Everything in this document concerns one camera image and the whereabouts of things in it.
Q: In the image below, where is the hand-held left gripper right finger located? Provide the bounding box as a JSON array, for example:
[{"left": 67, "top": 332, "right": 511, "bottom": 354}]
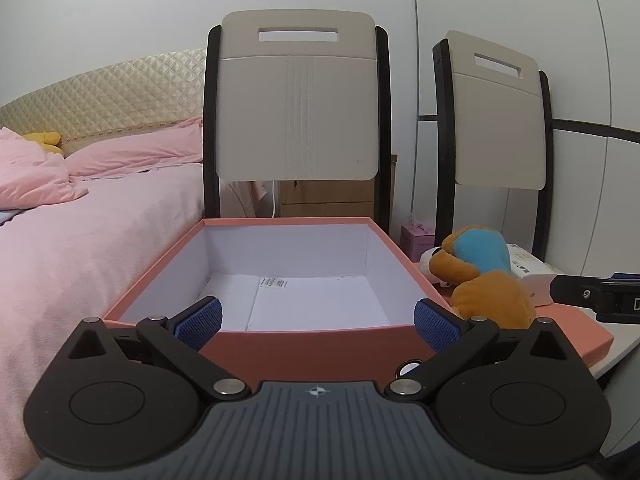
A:
[{"left": 385, "top": 298, "right": 571, "bottom": 403}]

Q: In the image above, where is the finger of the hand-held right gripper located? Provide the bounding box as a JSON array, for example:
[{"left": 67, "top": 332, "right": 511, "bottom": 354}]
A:
[{"left": 549, "top": 274, "right": 608, "bottom": 308}]

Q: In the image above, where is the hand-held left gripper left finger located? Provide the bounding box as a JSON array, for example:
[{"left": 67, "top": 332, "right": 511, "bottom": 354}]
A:
[{"left": 67, "top": 296, "right": 251, "bottom": 402}]

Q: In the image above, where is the orange cardboard box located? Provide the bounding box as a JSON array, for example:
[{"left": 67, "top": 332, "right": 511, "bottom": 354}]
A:
[{"left": 102, "top": 216, "right": 453, "bottom": 386}]

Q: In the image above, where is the white desktop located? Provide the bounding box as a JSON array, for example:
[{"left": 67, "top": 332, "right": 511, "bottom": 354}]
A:
[{"left": 587, "top": 322, "right": 640, "bottom": 386}]

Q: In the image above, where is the white tissue pack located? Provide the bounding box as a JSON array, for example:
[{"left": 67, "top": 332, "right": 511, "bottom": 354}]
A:
[{"left": 505, "top": 242, "right": 571, "bottom": 307}]

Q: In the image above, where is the brown and blue plush toy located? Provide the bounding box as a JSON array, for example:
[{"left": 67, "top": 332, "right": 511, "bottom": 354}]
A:
[{"left": 419, "top": 226, "right": 537, "bottom": 330}]

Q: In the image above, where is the small pink box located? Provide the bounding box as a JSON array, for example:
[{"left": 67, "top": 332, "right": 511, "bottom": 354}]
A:
[{"left": 400, "top": 217, "right": 437, "bottom": 262}]

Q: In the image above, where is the bed with pink sheet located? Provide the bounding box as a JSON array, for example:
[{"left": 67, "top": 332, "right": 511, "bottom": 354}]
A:
[{"left": 0, "top": 162, "right": 207, "bottom": 480}]

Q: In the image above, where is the wooden cabinet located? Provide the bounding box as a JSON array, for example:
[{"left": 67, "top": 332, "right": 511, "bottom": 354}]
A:
[{"left": 277, "top": 155, "right": 399, "bottom": 219}]

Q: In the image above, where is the pink pillow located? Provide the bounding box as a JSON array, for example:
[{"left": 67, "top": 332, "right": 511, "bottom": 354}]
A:
[{"left": 65, "top": 117, "right": 204, "bottom": 179}]

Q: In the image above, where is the crumpled pink blanket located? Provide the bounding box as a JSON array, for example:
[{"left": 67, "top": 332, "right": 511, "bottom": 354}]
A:
[{"left": 0, "top": 127, "right": 90, "bottom": 211}]

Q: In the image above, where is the yellow plush toy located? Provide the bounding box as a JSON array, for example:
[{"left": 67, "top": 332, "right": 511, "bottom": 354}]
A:
[{"left": 20, "top": 131, "right": 63, "bottom": 156}]

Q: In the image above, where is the beige quilted headboard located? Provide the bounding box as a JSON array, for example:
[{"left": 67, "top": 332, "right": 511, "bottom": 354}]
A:
[{"left": 0, "top": 49, "right": 207, "bottom": 156}]

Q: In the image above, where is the beige chair with black frame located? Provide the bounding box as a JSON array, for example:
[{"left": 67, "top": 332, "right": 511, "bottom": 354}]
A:
[
  {"left": 432, "top": 30, "right": 556, "bottom": 266},
  {"left": 201, "top": 10, "right": 392, "bottom": 235}
]

